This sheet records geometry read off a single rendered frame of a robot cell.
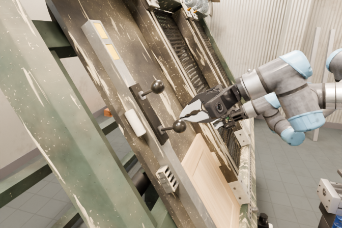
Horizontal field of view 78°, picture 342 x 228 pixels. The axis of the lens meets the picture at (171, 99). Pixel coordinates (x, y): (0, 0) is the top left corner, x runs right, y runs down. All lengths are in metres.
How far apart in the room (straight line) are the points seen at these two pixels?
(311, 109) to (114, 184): 0.47
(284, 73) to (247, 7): 3.95
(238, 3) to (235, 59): 1.04
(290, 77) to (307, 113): 0.09
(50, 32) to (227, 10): 4.00
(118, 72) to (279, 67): 0.43
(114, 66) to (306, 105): 0.51
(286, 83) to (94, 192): 0.49
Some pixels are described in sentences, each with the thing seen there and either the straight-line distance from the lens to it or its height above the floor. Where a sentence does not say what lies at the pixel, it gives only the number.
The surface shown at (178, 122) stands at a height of 1.45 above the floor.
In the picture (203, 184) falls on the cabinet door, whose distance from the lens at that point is 0.87.
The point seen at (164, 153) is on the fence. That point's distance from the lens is 0.65.
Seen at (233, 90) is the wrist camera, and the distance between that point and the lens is 0.59.
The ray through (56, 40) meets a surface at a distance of 0.66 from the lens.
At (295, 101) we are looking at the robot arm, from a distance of 0.58.
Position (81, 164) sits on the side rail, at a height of 1.42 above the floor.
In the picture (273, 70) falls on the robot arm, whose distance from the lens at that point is 0.57.
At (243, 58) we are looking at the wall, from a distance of 4.48.
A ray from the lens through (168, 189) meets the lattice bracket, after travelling 0.67.
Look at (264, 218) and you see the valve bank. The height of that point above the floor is 0.79.
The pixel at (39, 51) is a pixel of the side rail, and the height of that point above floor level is 1.62.
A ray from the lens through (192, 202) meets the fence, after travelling 0.73.
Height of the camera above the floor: 1.67
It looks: 18 degrees down
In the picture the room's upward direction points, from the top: 3 degrees clockwise
